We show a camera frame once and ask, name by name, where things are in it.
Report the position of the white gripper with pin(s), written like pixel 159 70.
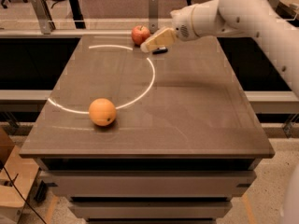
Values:
pixel 182 24

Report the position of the red apple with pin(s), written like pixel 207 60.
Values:
pixel 140 34

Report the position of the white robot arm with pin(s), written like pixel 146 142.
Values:
pixel 278 39

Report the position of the blue snack bar wrapper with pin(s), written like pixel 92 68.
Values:
pixel 160 50

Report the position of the orange fruit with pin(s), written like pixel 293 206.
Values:
pixel 102 112

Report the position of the grey drawer cabinet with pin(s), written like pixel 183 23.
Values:
pixel 184 143

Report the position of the black table leg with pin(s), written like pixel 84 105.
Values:
pixel 77 15

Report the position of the cardboard box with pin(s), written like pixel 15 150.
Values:
pixel 17 177

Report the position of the middle metal bracket post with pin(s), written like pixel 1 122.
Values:
pixel 153 15

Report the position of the left metal bracket post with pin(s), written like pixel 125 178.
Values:
pixel 43 16

